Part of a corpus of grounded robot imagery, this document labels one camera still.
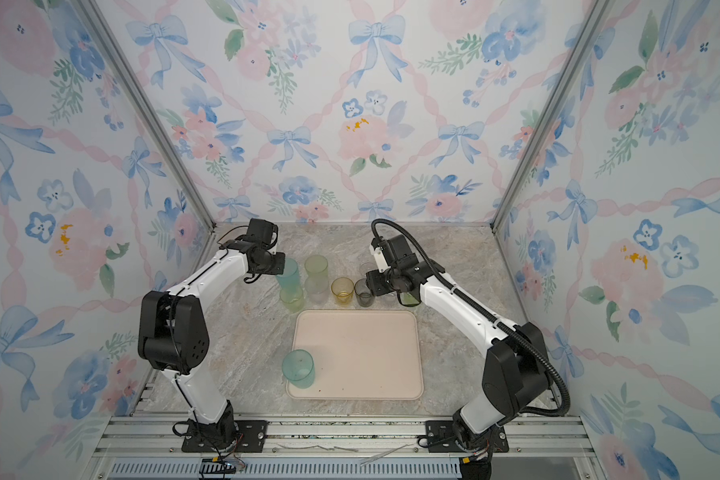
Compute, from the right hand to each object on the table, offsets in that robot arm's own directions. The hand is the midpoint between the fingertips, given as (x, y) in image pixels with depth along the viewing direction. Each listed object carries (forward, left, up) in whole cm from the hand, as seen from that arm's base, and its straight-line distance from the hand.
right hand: (376, 277), depth 85 cm
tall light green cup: (+9, +19, -7) cm, 23 cm away
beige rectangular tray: (-15, +5, -18) cm, 24 cm away
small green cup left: (+2, +27, -14) cm, 31 cm away
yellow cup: (+3, +11, -10) cm, 15 cm away
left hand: (+9, +31, -4) cm, 33 cm away
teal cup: (+4, +26, -5) cm, 27 cm away
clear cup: (+3, +19, -11) cm, 22 cm away
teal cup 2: (-21, +21, -14) cm, 33 cm away
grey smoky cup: (+1, +4, -13) cm, 13 cm away
